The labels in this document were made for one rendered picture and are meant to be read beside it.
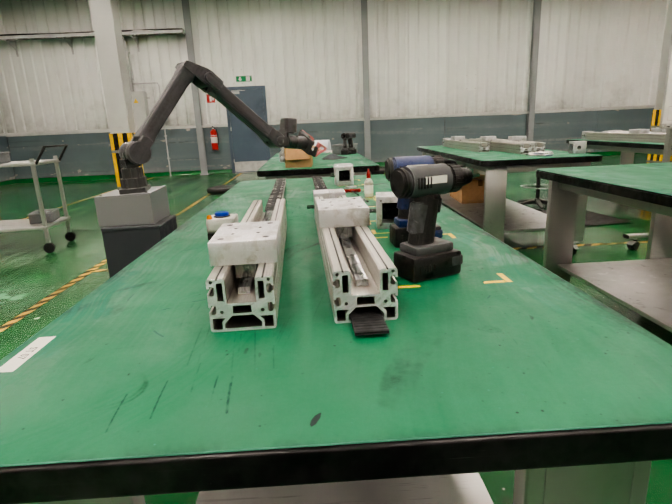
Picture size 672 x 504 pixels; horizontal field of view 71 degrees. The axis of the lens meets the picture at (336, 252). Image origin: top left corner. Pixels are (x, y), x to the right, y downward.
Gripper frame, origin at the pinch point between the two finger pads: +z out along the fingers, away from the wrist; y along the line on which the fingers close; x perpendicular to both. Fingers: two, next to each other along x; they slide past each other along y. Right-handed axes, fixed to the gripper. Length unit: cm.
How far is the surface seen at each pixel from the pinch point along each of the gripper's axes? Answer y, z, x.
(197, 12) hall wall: 983, 474, 113
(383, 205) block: -77, -44, -15
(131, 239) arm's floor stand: -19, -88, 32
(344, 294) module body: -116, -102, -25
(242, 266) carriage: -99, -109, -20
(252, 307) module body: -108, -113, -19
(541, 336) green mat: -139, -88, -33
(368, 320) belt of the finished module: -120, -101, -24
